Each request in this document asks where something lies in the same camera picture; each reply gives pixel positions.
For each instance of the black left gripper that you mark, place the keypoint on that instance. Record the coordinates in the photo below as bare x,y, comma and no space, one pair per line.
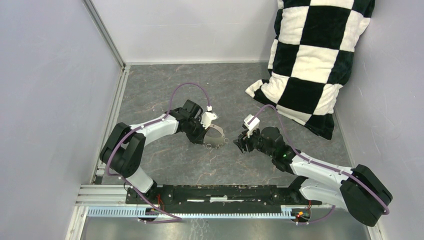
198,139

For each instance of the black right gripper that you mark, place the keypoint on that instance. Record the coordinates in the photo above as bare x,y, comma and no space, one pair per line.
241,143

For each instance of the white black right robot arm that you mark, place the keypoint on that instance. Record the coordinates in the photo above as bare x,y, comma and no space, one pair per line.
355,189

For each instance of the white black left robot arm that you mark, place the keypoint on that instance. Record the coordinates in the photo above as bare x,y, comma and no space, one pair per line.
124,147

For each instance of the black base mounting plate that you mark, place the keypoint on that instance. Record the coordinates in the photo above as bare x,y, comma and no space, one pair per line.
227,199

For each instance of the black white checkered pillow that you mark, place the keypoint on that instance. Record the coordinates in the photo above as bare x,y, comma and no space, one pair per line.
311,59

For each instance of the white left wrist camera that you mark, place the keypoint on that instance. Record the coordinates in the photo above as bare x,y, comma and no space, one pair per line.
207,118

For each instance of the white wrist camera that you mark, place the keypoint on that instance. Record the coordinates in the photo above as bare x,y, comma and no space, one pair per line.
250,123
207,118

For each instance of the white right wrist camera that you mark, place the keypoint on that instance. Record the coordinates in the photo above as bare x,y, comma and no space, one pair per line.
250,123

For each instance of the aluminium frame rail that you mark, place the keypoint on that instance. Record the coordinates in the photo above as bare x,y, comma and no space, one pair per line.
121,83

